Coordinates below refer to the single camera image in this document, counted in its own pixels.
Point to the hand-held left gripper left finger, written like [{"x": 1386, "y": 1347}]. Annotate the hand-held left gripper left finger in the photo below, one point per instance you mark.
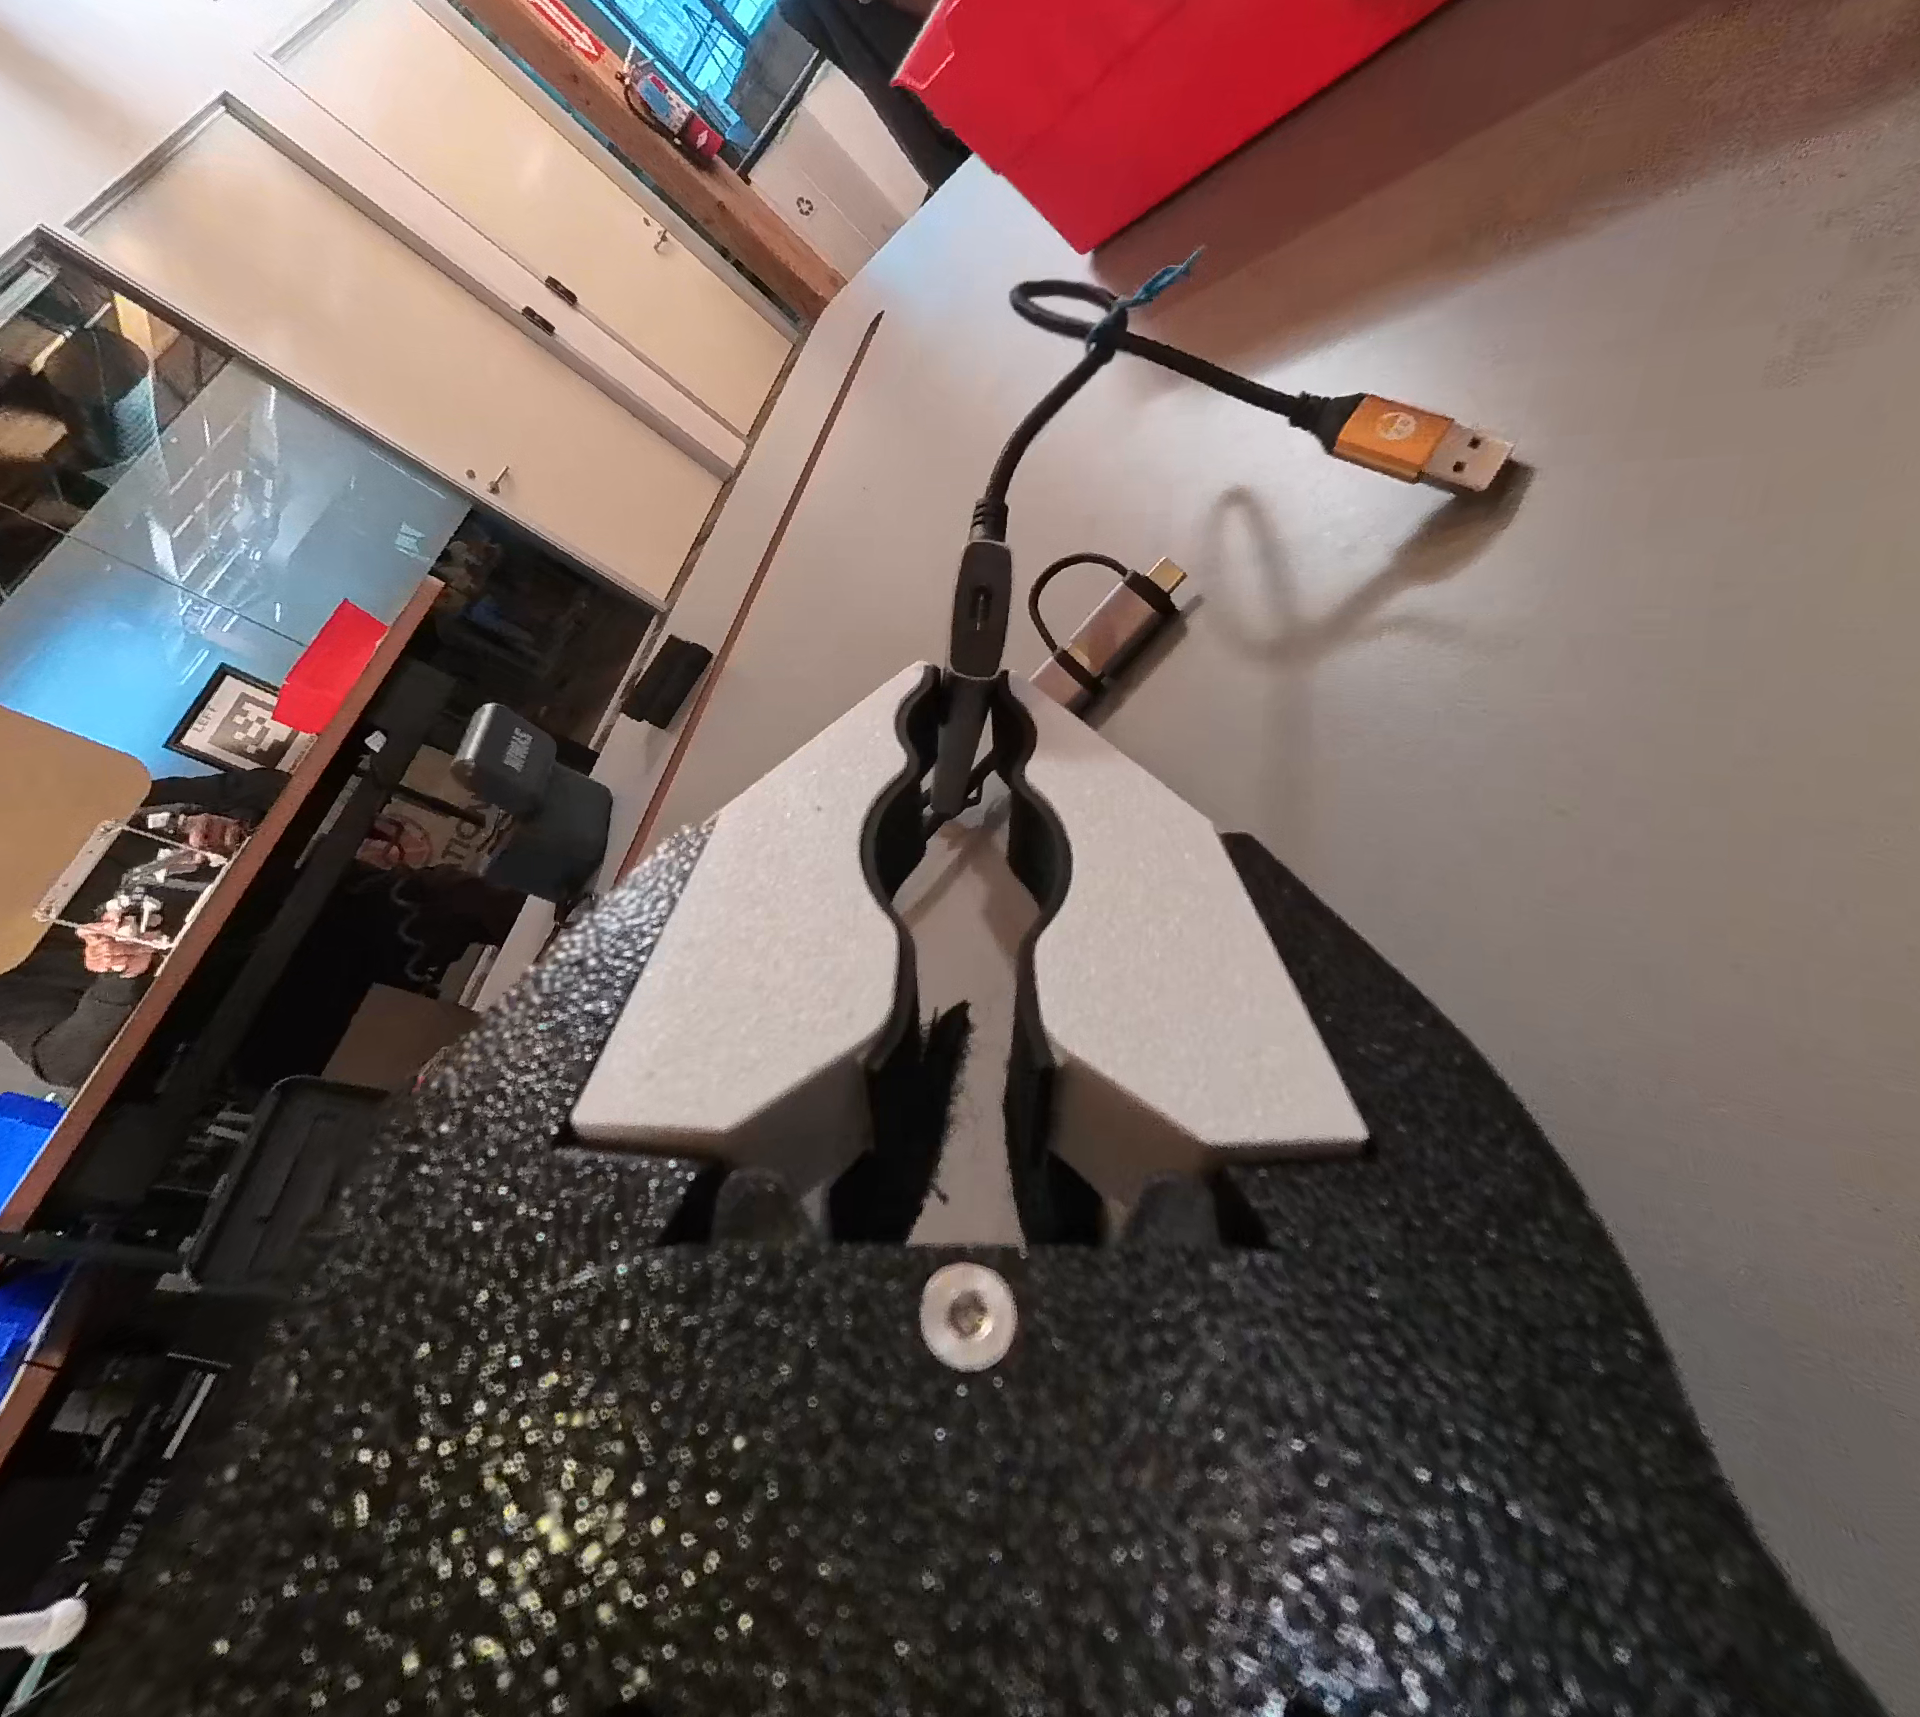
[{"x": 720, "y": 968}]

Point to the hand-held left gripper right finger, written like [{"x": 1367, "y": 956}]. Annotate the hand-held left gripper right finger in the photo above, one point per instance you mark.
[{"x": 1184, "y": 968}]

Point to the dark grey usb-c adapter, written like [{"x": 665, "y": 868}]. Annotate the dark grey usb-c adapter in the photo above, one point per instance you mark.
[{"x": 974, "y": 607}]

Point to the black power brick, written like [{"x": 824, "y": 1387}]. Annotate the black power brick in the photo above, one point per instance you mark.
[{"x": 671, "y": 684}]

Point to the grey adapter with black loop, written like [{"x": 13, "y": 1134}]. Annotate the grey adapter with black loop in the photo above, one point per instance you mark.
[{"x": 1118, "y": 629}]

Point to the black power station with screen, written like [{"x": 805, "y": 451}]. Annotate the black power station with screen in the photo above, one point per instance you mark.
[{"x": 300, "y": 1177}]

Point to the small red bin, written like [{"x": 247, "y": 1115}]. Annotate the small red bin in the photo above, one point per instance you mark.
[{"x": 333, "y": 675}]

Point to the wooden-edged desk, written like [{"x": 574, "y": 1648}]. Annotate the wooden-edged desk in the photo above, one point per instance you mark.
[{"x": 225, "y": 893}]

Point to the framed tag poster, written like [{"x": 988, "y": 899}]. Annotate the framed tag poster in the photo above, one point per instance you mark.
[{"x": 248, "y": 719}]

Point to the blue storage bin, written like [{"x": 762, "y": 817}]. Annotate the blue storage bin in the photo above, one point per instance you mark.
[{"x": 30, "y": 1147}]

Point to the white cabinets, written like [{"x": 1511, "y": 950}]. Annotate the white cabinets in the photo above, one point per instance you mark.
[{"x": 451, "y": 293}]

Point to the red wall device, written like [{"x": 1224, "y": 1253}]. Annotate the red wall device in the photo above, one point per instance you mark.
[{"x": 683, "y": 121}]

